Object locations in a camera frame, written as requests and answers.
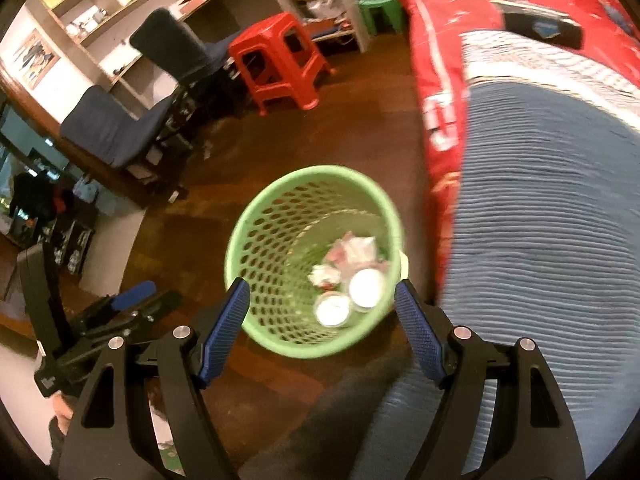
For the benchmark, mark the green plastic stool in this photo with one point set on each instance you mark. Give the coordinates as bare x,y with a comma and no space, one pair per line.
382,12

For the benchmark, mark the green patterned mat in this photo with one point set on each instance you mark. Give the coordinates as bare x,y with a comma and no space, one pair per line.
164,440

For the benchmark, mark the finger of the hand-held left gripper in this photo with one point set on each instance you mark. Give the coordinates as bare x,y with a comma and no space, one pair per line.
132,292
157,305

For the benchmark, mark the blue office chair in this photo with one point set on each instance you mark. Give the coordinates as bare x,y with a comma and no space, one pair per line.
170,47
110,127

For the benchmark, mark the framed picture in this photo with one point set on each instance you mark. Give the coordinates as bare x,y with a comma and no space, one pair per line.
35,60

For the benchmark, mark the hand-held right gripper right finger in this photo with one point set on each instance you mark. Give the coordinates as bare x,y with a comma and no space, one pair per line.
419,332

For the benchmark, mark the red patterned blanket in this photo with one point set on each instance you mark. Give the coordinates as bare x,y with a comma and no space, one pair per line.
450,85

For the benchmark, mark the dark glass cabinet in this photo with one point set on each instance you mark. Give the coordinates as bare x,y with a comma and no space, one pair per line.
40,200

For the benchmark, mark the red plastic stool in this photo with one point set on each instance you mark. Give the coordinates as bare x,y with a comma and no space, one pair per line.
280,60

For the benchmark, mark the person's left hand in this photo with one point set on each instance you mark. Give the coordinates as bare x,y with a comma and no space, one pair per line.
62,410

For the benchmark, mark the green plastic basket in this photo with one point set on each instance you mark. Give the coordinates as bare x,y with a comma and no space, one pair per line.
270,240

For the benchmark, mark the black flat box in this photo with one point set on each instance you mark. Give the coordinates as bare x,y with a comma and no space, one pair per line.
545,25

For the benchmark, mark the round container with foil lid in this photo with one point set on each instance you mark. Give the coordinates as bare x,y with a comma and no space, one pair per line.
334,310

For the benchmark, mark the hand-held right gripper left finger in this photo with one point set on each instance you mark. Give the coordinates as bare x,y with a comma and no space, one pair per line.
225,332

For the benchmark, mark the pink plastic packet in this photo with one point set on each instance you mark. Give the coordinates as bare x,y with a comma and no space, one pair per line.
352,250

